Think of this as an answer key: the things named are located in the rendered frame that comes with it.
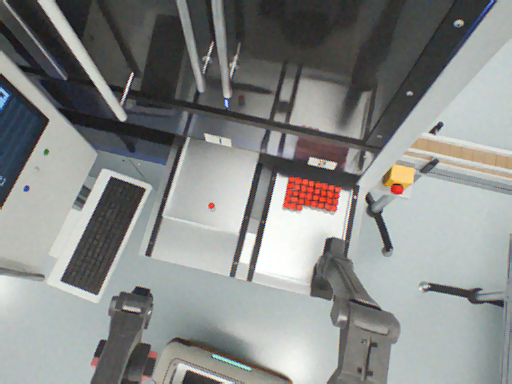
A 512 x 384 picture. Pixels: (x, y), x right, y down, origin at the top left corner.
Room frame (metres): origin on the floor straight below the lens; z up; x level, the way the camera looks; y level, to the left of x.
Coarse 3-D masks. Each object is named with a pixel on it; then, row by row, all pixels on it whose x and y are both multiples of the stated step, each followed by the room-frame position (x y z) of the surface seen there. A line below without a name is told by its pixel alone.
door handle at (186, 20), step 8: (176, 0) 0.48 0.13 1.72; (184, 0) 0.48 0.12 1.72; (184, 8) 0.48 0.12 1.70; (184, 16) 0.48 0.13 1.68; (184, 24) 0.48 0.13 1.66; (192, 24) 0.49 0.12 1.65; (184, 32) 0.48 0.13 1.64; (192, 32) 0.48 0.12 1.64; (192, 40) 0.48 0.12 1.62; (192, 48) 0.48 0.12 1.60; (192, 56) 0.48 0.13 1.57; (192, 64) 0.48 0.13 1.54; (200, 64) 0.49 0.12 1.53; (208, 64) 0.53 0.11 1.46; (200, 72) 0.48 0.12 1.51; (200, 80) 0.48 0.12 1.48; (200, 88) 0.48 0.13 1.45
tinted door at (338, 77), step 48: (240, 0) 0.53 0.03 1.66; (288, 0) 0.51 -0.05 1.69; (336, 0) 0.50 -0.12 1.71; (384, 0) 0.48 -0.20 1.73; (432, 0) 0.47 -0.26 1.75; (240, 48) 0.53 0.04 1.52; (288, 48) 0.51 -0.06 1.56; (336, 48) 0.49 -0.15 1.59; (384, 48) 0.47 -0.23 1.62; (240, 96) 0.53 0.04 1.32; (288, 96) 0.51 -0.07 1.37; (336, 96) 0.48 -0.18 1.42; (384, 96) 0.46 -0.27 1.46
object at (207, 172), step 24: (192, 144) 0.58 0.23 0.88; (216, 144) 0.58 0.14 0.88; (192, 168) 0.49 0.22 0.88; (216, 168) 0.49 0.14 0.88; (240, 168) 0.49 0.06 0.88; (192, 192) 0.40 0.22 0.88; (216, 192) 0.41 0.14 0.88; (240, 192) 0.41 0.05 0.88; (168, 216) 0.31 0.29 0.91; (192, 216) 0.32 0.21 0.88; (216, 216) 0.32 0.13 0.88; (240, 216) 0.32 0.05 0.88
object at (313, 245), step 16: (352, 192) 0.40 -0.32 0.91; (272, 208) 0.35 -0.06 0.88; (288, 208) 0.35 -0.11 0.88; (272, 224) 0.30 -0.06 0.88; (288, 224) 0.30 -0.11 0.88; (304, 224) 0.30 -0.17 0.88; (320, 224) 0.30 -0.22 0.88; (336, 224) 0.30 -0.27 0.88; (272, 240) 0.24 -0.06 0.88; (288, 240) 0.24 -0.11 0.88; (304, 240) 0.24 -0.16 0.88; (320, 240) 0.25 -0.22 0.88; (272, 256) 0.19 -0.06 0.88; (288, 256) 0.19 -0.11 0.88; (304, 256) 0.19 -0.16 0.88; (256, 272) 0.13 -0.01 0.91; (272, 272) 0.14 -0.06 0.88; (288, 272) 0.14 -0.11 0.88; (304, 272) 0.14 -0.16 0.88
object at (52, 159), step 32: (0, 64) 0.54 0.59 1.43; (0, 96) 0.49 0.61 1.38; (32, 96) 0.54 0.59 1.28; (0, 128) 0.43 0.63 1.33; (32, 128) 0.48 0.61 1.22; (64, 128) 0.54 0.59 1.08; (0, 160) 0.37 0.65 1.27; (32, 160) 0.41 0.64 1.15; (64, 160) 0.47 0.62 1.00; (0, 192) 0.30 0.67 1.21; (32, 192) 0.34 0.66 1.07; (64, 192) 0.39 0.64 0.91; (0, 224) 0.23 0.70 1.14; (32, 224) 0.26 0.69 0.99; (0, 256) 0.15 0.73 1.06; (32, 256) 0.17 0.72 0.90
